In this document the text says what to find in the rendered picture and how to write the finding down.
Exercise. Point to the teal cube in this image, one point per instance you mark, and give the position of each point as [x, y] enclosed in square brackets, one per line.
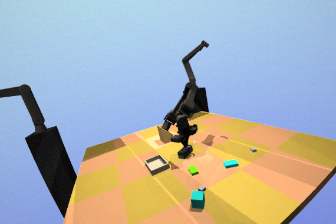
[198, 199]

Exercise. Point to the green rectangular block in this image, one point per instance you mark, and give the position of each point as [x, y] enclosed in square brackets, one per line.
[193, 170]

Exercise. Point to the cyan flat block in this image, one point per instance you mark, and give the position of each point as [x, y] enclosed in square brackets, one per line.
[230, 163]

